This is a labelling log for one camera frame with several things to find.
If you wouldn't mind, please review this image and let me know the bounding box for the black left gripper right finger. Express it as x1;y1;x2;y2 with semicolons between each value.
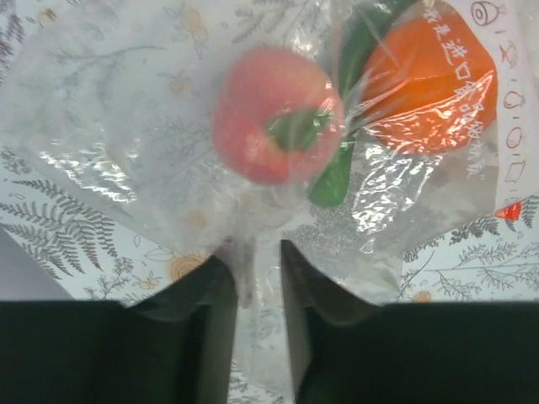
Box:
280;240;538;403

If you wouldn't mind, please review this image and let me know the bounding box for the fake green cucumber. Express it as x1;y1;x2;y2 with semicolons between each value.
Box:
309;1;414;208

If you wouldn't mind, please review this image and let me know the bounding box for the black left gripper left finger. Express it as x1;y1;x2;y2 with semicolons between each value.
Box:
1;257;237;403

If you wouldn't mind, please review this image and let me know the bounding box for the fake orange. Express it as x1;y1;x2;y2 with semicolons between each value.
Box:
363;13;498;154

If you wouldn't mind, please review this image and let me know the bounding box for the clear zip top bag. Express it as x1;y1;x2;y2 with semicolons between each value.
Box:
1;1;538;396

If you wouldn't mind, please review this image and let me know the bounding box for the fake red tomato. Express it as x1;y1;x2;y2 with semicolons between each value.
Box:
211;46;344;185

